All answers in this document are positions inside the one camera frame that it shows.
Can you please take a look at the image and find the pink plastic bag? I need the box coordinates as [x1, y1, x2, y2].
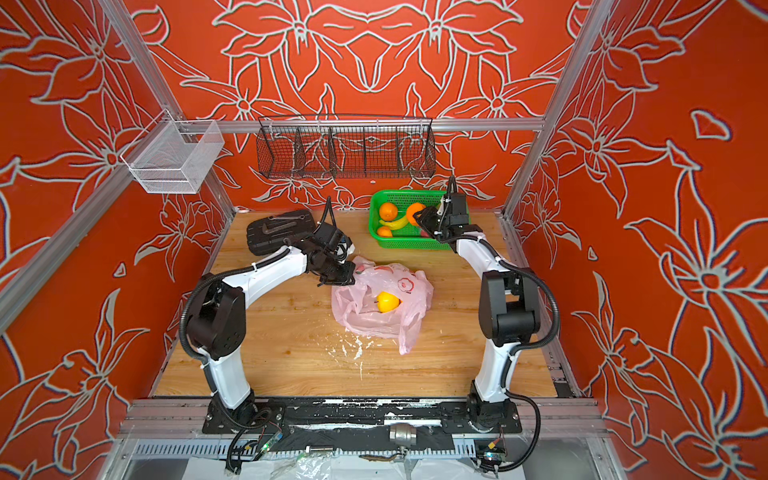
[331, 256, 434, 355]

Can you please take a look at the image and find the yellow bell pepper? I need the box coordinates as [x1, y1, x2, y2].
[376, 291, 401, 313]

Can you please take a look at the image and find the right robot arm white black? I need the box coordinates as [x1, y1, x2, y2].
[414, 192, 560, 430]

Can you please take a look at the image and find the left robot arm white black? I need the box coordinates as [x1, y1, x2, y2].
[179, 237, 355, 428]

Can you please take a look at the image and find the yellow banana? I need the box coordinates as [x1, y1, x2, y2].
[379, 215, 410, 231]

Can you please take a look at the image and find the green plastic basket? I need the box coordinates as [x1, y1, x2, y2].
[368, 190, 458, 251]

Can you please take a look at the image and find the black tool case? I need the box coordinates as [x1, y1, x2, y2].
[246, 209, 316, 256]

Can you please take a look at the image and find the metal wrench on case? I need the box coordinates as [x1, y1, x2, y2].
[262, 221, 297, 236]

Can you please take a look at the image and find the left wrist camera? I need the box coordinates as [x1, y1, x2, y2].
[313, 223, 355, 259]

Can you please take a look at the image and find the black wire wall basket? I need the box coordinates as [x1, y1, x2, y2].
[255, 115, 437, 179]

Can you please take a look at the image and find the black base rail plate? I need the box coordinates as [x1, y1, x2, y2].
[202, 397, 522, 434]

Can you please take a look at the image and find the white wire wall basket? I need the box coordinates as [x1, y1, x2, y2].
[120, 120, 224, 194]

